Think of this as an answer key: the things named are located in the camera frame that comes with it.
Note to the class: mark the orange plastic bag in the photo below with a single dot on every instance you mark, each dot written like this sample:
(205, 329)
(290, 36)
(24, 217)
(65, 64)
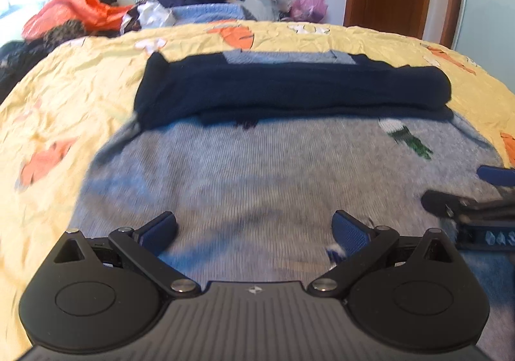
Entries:
(94, 15)

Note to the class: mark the grey and navy knit sweater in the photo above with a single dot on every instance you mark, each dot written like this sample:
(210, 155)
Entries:
(254, 207)

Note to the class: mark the frosted glass wardrobe door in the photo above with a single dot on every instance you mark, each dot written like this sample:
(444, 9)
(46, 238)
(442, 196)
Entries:
(485, 34)

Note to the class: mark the pink plastic bag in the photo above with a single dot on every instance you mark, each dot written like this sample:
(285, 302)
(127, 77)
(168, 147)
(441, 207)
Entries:
(312, 11)

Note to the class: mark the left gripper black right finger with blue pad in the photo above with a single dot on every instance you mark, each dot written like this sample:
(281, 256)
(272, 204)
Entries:
(370, 250)

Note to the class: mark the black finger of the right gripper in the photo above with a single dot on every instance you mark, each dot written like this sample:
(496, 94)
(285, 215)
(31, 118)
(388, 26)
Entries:
(442, 201)

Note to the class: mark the yellow carrot print bedsheet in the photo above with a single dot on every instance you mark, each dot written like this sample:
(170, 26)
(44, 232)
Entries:
(72, 102)

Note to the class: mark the white crumpled plastic bag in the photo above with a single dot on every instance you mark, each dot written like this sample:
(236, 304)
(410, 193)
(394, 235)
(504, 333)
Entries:
(149, 15)

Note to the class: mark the light blue quilted blanket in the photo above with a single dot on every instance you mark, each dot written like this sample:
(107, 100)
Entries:
(207, 13)

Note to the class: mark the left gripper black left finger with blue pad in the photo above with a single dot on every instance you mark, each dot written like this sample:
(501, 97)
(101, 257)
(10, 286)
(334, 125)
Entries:
(97, 294)

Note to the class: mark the leopard print garment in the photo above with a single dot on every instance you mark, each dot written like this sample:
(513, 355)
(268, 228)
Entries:
(69, 30)

